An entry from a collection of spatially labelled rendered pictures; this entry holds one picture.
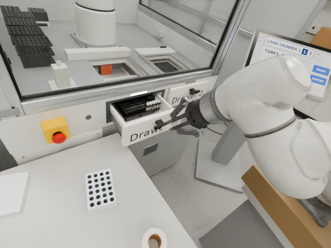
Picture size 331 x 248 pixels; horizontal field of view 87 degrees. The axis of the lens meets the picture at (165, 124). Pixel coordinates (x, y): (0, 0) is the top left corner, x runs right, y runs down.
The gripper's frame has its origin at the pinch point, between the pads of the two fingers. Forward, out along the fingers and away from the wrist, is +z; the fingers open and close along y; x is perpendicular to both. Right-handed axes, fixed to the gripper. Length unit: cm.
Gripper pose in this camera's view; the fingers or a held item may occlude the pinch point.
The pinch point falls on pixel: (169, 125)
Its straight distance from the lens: 63.0
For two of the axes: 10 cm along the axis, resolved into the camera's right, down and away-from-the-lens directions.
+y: -3.6, -9.3, 0.3
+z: -5.1, 2.3, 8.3
